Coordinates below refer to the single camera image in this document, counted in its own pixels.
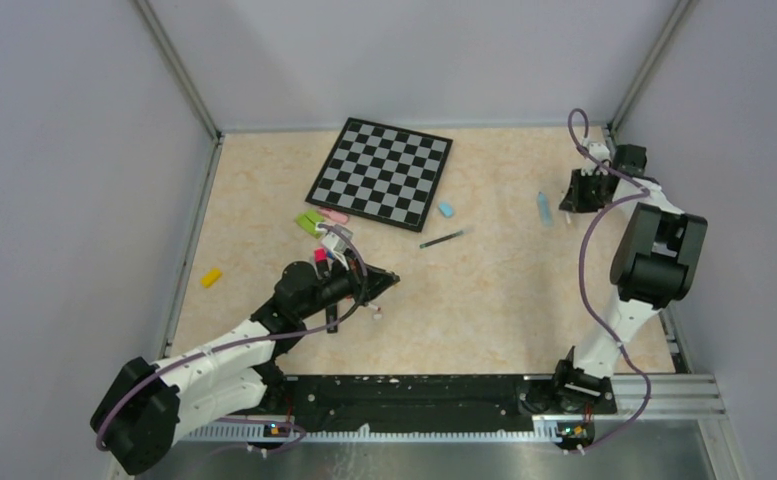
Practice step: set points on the green ink clear pen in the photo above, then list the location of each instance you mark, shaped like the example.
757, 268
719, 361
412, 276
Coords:
445, 238

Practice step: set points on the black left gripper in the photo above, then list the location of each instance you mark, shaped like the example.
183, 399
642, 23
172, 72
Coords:
353, 271

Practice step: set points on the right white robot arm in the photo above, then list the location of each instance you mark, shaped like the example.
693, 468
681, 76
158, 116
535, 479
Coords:
653, 266

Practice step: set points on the black highlighter pink cap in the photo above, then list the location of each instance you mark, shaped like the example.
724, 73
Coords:
322, 263

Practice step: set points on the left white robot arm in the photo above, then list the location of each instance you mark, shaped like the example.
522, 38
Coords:
150, 406

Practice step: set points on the black grey chessboard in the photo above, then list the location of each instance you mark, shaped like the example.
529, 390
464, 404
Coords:
382, 173

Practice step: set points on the light blue highlighter body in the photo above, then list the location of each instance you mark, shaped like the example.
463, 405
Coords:
544, 210

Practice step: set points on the black highlighter blue cap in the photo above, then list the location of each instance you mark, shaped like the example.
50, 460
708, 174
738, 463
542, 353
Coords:
331, 314

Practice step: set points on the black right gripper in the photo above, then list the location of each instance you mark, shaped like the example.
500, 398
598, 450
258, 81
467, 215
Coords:
573, 201

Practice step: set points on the yellow highlighter cap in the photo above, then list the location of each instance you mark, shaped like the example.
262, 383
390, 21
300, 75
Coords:
211, 277

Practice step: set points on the light blue highlighter cap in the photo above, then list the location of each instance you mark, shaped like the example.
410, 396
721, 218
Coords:
446, 209

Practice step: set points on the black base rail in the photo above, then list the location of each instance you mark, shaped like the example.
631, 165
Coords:
315, 395

